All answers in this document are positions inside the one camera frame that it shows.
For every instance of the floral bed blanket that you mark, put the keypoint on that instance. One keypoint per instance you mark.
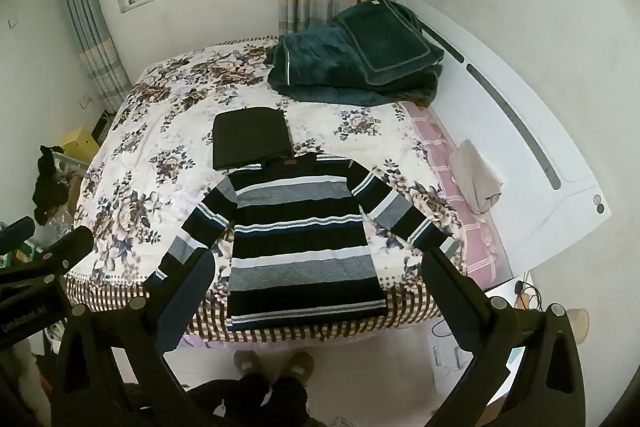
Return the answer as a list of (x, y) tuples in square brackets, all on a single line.
[(165, 147)]

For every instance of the yellow box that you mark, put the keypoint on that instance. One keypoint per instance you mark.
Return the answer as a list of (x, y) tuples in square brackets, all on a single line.
[(80, 144)]

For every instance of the person's dark trouser legs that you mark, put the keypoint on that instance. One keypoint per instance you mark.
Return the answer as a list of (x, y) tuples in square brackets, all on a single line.
[(250, 399)]

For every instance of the striped knit sweater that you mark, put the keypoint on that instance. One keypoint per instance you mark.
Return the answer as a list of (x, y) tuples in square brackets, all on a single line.
[(300, 247)]

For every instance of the pink checked bed sheet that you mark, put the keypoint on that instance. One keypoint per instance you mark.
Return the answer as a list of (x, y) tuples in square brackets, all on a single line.
[(475, 247)]

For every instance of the black hanging cloth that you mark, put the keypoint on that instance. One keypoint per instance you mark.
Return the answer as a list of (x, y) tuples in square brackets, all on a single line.
[(50, 192)]

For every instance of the white wall switch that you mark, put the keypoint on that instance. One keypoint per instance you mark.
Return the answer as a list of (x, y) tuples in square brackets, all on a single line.
[(13, 24)]

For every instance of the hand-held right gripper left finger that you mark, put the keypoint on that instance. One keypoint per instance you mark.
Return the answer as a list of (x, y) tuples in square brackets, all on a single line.
[(186, 297)]

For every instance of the wall power outlet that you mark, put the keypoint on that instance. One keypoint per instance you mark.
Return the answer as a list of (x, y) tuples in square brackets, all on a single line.
[(87, 102)]

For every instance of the beige crumpled cloth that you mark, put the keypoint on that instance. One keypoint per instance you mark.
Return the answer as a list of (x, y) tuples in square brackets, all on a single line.
[(475, 177)]

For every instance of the black folded garment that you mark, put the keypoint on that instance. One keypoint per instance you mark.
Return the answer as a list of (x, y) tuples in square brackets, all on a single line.
[(250, 137)]

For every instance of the narrow grey-green curtain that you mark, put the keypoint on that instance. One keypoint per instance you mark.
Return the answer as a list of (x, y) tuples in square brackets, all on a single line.
[(85, 22)]

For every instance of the dark green plush pillow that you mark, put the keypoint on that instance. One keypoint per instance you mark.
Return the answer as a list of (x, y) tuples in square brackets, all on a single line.
[(385, 42)]

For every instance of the white bed headboard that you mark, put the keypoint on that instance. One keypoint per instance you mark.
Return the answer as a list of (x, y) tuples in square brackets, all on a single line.
[(510, 167)]

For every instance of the green storage shelf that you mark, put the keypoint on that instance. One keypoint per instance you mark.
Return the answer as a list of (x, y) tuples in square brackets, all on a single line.
[(25, 252)]

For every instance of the clear plastic bag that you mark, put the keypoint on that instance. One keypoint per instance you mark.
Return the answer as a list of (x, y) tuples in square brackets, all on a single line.
[(57, 227)]

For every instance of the white bedside table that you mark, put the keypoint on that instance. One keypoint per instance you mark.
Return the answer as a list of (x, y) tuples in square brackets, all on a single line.
[(505, 292)]

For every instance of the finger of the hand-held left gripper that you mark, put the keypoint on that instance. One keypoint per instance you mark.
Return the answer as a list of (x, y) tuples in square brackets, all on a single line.
[(75, 244), (17, 232)]

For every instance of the dark green plush blanket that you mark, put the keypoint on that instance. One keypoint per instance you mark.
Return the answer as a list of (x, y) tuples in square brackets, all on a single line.
[(310, 62)]

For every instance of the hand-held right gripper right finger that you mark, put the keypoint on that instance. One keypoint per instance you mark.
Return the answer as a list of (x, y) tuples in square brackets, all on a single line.
[(445, 292)]

